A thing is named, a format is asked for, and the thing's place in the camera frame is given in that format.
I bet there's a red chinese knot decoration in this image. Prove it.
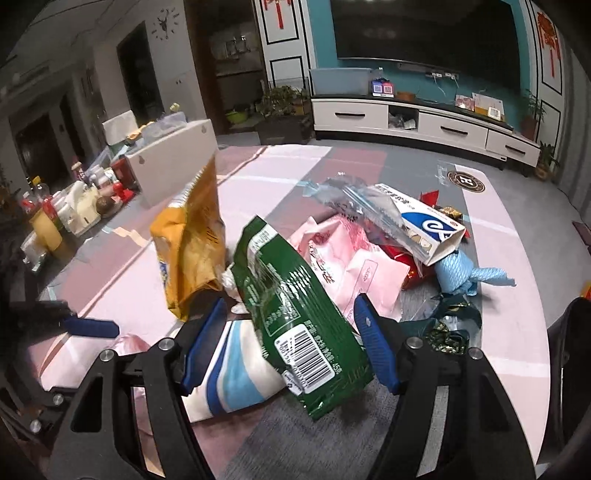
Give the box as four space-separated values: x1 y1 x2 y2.
536 11 561 77

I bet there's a wall clock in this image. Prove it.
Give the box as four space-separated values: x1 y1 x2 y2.
150 7 180 41

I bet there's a white blue medicine box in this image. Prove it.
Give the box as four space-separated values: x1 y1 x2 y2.
370 183 466 266

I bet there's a green snack bag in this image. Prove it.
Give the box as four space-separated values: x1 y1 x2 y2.
231 216 373 420

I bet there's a yellow snack bag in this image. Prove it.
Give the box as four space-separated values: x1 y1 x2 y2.
150 158 225 320

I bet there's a small potted plant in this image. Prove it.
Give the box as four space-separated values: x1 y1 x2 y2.
535 142 559 182

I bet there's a white blue striped package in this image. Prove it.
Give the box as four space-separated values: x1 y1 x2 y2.
182 320 286 423

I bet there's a white storage box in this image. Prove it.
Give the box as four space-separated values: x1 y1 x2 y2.
126 120 217 206

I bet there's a potted green plant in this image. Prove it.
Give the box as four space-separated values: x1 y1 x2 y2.
256 85 314 145

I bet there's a white tv cabinet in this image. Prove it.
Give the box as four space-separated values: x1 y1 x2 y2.
311 96 541 168

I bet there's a red gold snack wrapper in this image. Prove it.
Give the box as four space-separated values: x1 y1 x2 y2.
381 190 470 289

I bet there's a light blue quilted cloth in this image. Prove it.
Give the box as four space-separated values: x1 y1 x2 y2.
435 250 516 296

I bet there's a clear plastic container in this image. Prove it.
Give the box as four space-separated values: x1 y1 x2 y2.
141 111 187 144

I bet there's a white tissue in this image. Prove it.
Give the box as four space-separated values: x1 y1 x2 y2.
221 264 249 315

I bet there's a clear blue plastic bag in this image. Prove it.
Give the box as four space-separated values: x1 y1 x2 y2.
301 175 429 265

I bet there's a pink plastic package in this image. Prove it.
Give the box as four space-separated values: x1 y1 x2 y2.
287 215 410 324

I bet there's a dark green candy wrapper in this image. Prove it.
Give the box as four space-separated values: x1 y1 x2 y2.
400 294 482 355

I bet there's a tall potted plant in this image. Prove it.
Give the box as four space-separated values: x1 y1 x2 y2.
520 89 545 141

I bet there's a yellow juice bottle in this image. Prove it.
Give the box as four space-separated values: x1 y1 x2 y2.
29 201 63 252

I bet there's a large black television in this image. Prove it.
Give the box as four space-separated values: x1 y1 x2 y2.
331 0 521 91

